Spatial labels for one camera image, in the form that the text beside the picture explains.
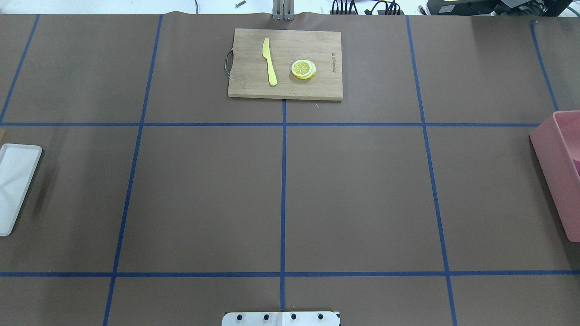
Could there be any pink plastic bin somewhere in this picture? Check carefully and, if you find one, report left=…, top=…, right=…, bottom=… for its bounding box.
left=530, top=110, right=580, bottom=243

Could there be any white rectangular tray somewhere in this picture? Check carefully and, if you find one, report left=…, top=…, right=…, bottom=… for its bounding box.
left=0, top=143, right=42, bottom=236

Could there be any pink cloth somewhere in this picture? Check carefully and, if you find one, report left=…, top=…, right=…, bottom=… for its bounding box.
left=572, top=159, right=580, bottom=175

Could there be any bamboo cutting board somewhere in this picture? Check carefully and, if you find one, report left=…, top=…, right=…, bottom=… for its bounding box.
left=227, top=28, right=343, bottom=101

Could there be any aluminium frame post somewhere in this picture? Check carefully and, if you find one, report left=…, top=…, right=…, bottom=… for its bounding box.
left=273, top=0, right=295, bottom=21

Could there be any yellow plastic knife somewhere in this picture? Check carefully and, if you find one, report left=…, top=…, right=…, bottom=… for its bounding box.
left=261, top=37, right=278, bottom=86

